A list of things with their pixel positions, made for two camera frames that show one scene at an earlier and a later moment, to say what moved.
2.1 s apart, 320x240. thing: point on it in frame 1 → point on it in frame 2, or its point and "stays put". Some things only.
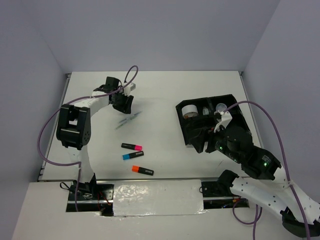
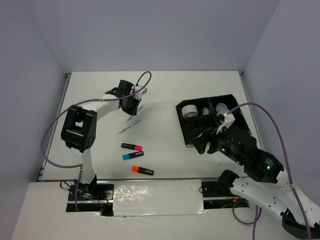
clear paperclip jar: [221, 107] stays put
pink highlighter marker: [136, 147] stays put
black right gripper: [197, 140] stays put
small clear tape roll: [205, 111] stays put
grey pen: [129, 117] → [132, 115]
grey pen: [130, 119] → [130, 125]
